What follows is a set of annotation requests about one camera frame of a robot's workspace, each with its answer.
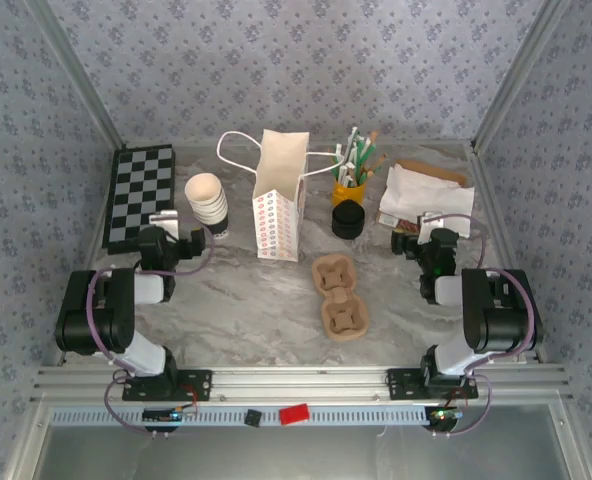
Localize white printed paper bag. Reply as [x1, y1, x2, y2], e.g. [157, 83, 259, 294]
[216, 128, 346, 264]

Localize brown pulp cup carrier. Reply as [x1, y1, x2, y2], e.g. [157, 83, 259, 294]
[311, 253, 371, 344]

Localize brown sugar packet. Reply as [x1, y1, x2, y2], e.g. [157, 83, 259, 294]
[375, 212, 421, 235]

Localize white paper napkin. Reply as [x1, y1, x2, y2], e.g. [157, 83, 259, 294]
[378, 167, 477, 239]

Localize black grey chessboard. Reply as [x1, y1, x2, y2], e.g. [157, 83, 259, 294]
[100, 144, 177, 257]

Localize yellow holder cup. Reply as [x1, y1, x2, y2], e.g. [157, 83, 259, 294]
[331, 175, 367, 207]

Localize small circuit board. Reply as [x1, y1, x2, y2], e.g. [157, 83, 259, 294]
[142, 405, 198, 425]
[428, 407, 463, 426]

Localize red plastic block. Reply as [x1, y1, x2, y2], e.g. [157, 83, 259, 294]
[278, 401, 312, 427]

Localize grey metal panel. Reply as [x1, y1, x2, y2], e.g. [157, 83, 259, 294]
[25, 424, 577, 480]

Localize purple cable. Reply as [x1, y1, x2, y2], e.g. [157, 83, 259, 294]
[435, 212, 540, 439]
[86, 215, 216, 437]

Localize aluminium frame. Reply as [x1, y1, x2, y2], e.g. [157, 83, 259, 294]
[5, 0, 592, 480]

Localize grey slotted cable duct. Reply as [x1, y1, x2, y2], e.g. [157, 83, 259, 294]
[50, 403, 458, 427]

